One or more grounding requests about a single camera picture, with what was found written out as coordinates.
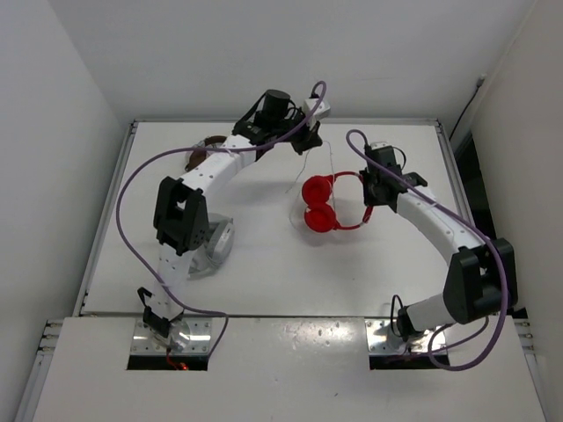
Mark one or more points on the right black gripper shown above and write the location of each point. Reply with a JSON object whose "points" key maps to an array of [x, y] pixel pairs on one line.
{"points": [[369, 199]]}

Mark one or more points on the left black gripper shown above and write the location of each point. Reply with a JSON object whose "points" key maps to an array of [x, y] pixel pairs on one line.
{"points": [[308, 138]]}

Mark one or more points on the red headphones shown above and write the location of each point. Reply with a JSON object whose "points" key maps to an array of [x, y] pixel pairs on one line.
{"points": [[319, 215]]}

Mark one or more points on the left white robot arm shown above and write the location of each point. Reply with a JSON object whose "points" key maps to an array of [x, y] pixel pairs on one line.
{"points": [[192, 240]]}

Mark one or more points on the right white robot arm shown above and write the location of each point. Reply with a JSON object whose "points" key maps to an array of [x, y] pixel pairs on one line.
{"points": [[473, 283]]}

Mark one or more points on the brown silver headphones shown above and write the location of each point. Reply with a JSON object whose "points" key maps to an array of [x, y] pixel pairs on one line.
{"points": [[203, 149]]}

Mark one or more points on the grey white headphones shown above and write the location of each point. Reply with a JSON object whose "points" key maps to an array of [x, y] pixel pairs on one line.
{"points": [[216, 248]]}

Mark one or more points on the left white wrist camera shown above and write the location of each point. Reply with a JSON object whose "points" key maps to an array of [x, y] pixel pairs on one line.
{"points": [[320, 107]]}

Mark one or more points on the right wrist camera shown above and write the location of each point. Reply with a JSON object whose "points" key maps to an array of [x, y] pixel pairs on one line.
{"points": [[383, 151]]}

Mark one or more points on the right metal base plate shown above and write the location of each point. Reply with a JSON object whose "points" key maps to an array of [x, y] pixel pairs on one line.
{"points": [[382, 342]]}

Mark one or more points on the metal base plate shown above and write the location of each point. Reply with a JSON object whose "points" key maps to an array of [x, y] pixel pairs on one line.
{"points": [[382, 342], [189, 336]]}

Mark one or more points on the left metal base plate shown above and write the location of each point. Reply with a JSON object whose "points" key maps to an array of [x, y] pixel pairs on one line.
{"points": [[189, 336]]}

